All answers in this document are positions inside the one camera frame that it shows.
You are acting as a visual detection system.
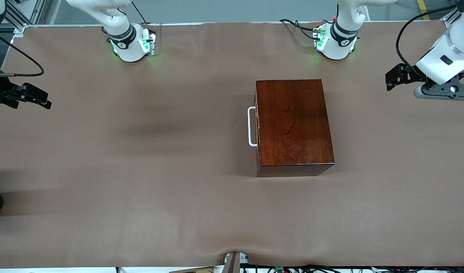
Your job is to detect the grey metal bracket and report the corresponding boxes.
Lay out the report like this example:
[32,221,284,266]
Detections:
[222,251,250,273]

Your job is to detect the black right arm base cable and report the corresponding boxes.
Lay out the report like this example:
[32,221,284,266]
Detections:
[130,0,151,25]

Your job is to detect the brown table cover sheet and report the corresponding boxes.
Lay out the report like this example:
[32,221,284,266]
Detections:
[0,21,464,268]

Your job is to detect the black left arm base cables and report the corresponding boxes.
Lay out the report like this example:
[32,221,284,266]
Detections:
[279,18,323,41]

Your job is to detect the dark wooden drawer cabinet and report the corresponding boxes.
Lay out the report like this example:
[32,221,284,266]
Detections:
[255,79,335,178]

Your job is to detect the aluminium frame profile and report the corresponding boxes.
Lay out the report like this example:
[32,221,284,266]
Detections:
[0,0,46,33]
[442,8,464,29]

